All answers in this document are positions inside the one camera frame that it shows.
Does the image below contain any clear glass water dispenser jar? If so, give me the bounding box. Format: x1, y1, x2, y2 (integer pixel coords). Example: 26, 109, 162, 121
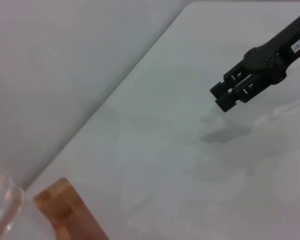
0, 159, 26, 240

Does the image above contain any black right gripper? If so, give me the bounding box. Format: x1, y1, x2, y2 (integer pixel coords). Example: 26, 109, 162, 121
209, 9, 300, 113

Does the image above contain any wooden dispenser stand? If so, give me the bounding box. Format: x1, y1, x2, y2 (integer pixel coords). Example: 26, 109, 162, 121
32, 176, 111, 240

